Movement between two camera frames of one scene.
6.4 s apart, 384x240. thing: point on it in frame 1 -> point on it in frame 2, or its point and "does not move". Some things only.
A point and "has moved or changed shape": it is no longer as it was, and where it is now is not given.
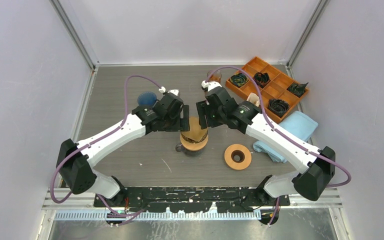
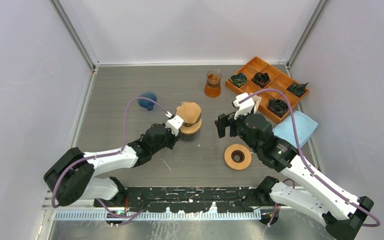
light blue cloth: [299, 124] does not move
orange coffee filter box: [253, 98] does not move
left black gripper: [181, 124] -> [173, 137]
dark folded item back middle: [261, 79] does not move
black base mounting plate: [191, 199] does not move
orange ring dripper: [194, 146] -> [192, 129]
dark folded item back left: [238, 79] does not move
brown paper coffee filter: [196, 133] has moved or changed shape
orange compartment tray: [279, 93] does not move
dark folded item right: [297, 89] does not move
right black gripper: [201, 107] -> [222, 122]
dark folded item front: [278, 106] does not move
